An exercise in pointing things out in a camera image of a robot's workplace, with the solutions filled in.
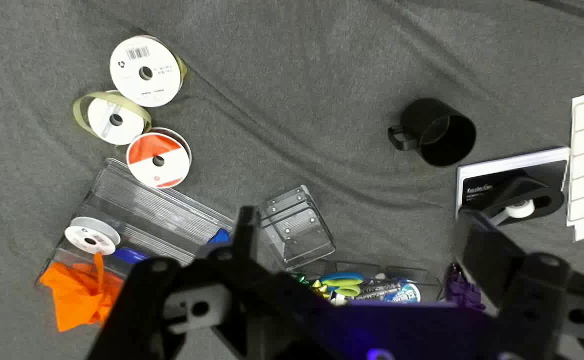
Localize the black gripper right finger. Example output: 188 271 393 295
454 211 584 360

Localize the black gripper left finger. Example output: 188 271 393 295
87 205 268 360

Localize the small clear plastic container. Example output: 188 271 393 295
259 184 340 271

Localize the clear container of gift bows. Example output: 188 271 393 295
290 259 444 309

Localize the blue marker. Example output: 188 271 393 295
112 247 150 267

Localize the orange crumpled cloth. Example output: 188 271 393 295
37 252 129 335

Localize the purple gift bow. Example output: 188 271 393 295
443 262 489 312

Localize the clear plastic organizer box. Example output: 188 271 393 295
50 216 175 285

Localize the black tape dispenser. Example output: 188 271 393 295
462 169 568 227

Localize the clear flat plastic lid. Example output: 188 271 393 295
90 157 238 261

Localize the small white thread spool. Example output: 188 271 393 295
62 214 125 259

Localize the white card tray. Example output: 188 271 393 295
454 146 573 222

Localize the red and white ribbon spool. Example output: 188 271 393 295
125 127 195 193

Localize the black cup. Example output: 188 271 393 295
386 96 479 169

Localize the large white barcode ribbon spool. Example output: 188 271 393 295
108 35 191 110

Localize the grey tablecloth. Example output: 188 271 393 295
0 0 584 360

